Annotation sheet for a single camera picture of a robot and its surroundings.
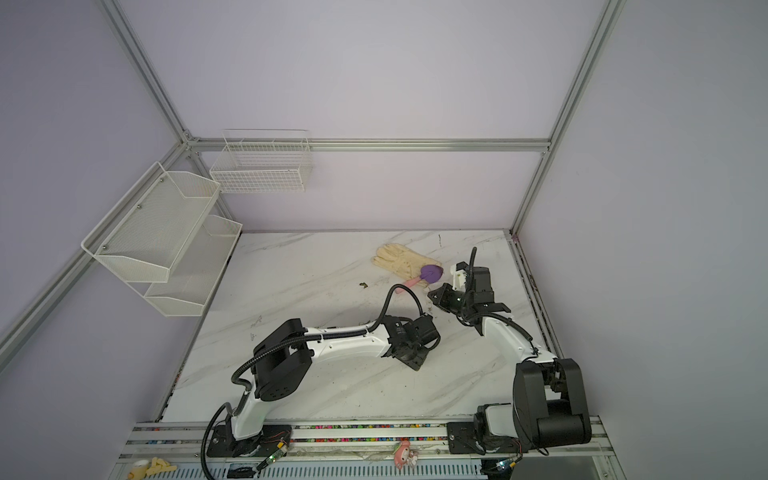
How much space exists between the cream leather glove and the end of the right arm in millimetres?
291

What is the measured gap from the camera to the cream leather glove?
1096 millimetres

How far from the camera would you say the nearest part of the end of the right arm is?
25.8 inches
